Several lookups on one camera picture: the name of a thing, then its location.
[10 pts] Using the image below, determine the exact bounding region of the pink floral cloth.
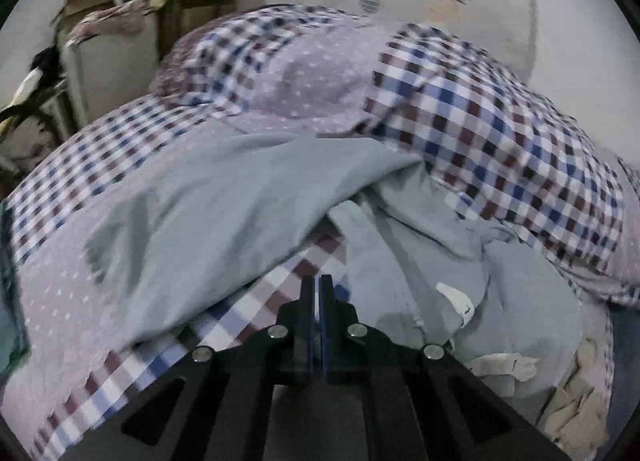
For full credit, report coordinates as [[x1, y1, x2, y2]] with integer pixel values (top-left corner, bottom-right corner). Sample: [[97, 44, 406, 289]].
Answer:
[[69, 0, 157, 40]]

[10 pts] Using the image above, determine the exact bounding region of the dark wooden cabinet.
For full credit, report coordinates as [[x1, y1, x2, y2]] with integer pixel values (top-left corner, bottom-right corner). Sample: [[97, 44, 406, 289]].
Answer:
[[159, 0, 238, 54]]

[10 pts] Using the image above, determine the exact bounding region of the grey-green garment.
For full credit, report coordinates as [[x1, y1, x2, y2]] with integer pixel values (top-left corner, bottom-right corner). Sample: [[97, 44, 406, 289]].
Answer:
[[85, 133, 426, 347]]

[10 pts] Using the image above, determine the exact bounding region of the beige garment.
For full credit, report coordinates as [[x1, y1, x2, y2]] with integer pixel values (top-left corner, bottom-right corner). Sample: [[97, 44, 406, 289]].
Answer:
[[467, 336, 618, 449]]

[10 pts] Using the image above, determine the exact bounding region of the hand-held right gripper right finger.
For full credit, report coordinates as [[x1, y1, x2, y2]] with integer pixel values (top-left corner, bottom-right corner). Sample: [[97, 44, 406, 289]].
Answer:
[[318, 275, 571, 461]]

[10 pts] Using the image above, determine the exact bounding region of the black object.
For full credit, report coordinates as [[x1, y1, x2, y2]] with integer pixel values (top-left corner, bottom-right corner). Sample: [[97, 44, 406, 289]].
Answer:
[[0, 45, 68, 128]]

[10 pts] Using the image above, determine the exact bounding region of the checkered patchwork quilt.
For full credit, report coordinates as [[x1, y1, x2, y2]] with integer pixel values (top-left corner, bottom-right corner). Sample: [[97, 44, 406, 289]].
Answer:
[[150, 5, 640, 309]]

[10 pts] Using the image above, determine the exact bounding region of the dark teal cloth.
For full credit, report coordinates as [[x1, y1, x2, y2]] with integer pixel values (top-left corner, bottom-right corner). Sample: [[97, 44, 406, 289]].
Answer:
[[0, 201, 28, 374]]

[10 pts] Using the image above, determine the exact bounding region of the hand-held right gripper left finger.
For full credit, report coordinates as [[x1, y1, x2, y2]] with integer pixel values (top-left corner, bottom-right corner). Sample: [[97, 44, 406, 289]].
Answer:
[[65, 276, 317, 461]]

